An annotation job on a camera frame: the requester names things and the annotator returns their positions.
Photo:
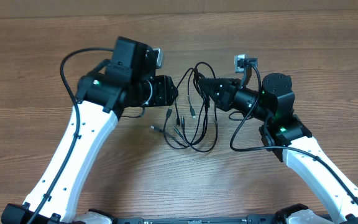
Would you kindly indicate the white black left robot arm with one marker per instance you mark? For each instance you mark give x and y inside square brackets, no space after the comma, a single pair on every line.
[127,79]

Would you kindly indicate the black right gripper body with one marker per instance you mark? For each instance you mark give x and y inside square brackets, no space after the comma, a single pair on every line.
[229,102]

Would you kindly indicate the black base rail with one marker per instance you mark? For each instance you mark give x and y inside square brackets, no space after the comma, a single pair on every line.
[302,216]

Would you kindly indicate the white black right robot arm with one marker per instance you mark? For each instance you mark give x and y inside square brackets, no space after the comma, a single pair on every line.
[283,133]

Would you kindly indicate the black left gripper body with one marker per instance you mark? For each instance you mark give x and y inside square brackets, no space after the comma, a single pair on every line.
[160,91]

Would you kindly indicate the cardboard wall panel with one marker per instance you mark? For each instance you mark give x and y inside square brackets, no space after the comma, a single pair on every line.
[66,8]

